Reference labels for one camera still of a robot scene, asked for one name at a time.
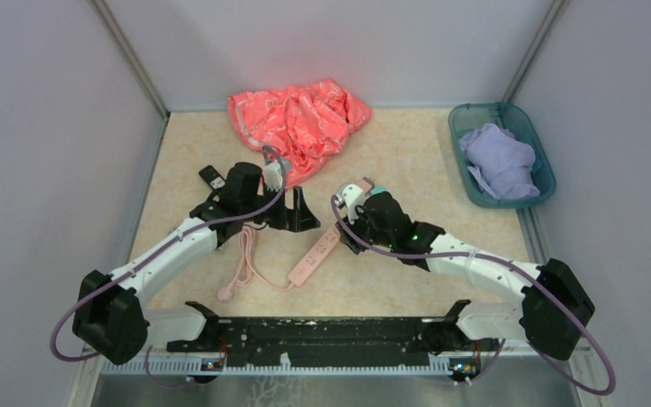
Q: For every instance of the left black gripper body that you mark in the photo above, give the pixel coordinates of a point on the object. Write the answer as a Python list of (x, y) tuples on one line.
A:
[(274, 216)]

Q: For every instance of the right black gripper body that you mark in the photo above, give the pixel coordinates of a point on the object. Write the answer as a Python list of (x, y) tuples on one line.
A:
[(364, 230)]

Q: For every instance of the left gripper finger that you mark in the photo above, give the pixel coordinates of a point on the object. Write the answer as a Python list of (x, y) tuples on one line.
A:
[(303, 218), (289, 205)]

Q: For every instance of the teal plug adapter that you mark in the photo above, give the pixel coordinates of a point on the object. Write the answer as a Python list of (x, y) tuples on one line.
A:
[(377, 189)]

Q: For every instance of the pink power strip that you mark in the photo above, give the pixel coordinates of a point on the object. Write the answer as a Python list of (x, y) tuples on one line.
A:
[(313, 259)]

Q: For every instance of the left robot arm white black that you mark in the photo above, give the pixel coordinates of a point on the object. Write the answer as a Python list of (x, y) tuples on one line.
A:
[(112, 314)]

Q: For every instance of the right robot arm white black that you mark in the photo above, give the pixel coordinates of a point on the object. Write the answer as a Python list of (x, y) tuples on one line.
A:
[(542, 304)]

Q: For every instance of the pink plug adapter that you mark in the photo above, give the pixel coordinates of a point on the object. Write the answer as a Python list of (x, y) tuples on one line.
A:
[(367, 182)]

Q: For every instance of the black power strip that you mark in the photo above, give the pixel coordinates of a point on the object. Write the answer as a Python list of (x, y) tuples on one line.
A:
[(212, 177)]

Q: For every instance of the pink crumpled cloth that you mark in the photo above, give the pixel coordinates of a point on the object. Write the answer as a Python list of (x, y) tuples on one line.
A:
[(305, 125)]

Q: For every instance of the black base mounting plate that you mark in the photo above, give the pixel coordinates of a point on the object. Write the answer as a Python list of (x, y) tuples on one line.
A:
[(330, 342)]

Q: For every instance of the teal plastic basket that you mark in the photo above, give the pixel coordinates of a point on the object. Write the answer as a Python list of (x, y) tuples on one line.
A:
[(470, 116)]

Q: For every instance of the lavender cloth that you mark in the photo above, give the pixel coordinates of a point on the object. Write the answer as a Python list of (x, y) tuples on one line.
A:
[(500, 164)]

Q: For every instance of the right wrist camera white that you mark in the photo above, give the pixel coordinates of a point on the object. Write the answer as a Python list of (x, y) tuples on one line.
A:
[(348, 197)]

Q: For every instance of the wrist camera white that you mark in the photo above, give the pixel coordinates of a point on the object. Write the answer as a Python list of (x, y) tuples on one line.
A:
[(274, 175), (348, 197)]

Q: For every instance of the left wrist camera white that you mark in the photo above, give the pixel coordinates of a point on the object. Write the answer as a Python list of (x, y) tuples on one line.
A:
[(274, 175)]

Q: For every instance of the white slotted cable duct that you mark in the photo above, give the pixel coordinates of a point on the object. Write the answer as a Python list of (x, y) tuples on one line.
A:
[(204, 365)]

